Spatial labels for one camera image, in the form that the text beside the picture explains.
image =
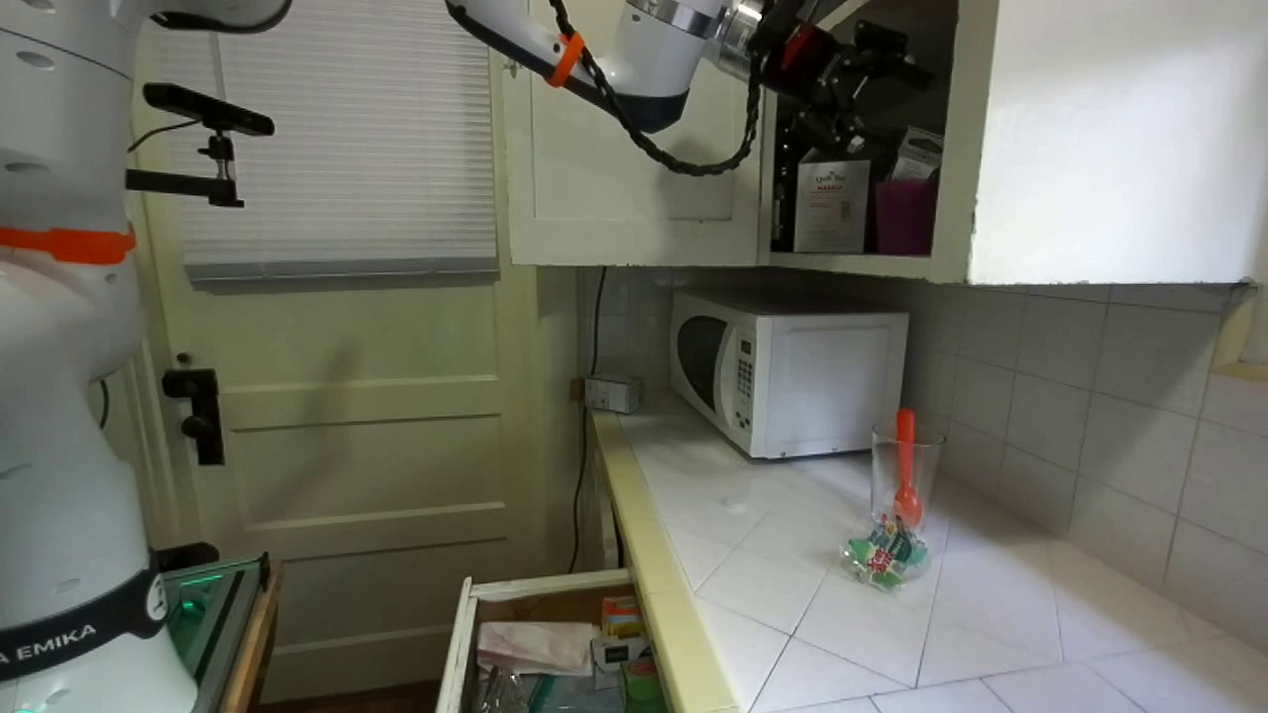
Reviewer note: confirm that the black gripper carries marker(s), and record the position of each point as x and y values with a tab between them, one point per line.
866	66

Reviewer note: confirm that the white and blue object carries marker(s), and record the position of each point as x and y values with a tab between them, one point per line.
917	156

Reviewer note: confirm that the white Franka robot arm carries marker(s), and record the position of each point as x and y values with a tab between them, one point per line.
65	399

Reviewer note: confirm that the white upper cabinet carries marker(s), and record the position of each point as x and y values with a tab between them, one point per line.
963	142

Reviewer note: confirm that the purple cup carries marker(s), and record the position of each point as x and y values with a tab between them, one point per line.
906	219

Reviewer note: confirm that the white open cabinet door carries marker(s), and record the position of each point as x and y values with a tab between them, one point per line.
1123	131

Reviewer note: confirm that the clear cup with orange utensil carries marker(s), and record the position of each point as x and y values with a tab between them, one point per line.
906	462

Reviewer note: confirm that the open white drawer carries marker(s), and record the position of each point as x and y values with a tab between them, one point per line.
527	593

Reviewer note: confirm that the white carton with red print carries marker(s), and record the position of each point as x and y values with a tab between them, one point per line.
833	203

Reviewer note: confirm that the white microwave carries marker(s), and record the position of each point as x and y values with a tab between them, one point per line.
804	379

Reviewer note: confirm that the green candy wrapper packet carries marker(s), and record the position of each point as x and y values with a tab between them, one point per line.
890	556

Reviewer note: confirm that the white window blind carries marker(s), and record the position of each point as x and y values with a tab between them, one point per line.
341	173

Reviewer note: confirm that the pale green door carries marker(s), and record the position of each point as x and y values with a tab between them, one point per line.
397	438

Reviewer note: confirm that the orange and green box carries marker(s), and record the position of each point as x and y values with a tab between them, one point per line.
621	614

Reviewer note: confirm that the white and black box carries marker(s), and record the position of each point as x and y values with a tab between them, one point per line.
621	652

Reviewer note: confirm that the small green box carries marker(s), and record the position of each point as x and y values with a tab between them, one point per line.
643	688

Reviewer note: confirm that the white cloth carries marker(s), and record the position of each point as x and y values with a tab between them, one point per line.
536	646

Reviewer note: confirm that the clear plastic zip bag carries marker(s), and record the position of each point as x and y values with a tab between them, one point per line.
548	696

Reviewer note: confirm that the black door lock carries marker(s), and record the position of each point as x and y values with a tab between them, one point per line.
199	408

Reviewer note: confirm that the grey wall outlet box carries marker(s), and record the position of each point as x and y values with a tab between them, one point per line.
610	393

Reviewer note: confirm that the black camera on stand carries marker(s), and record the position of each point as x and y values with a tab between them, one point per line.
218	125

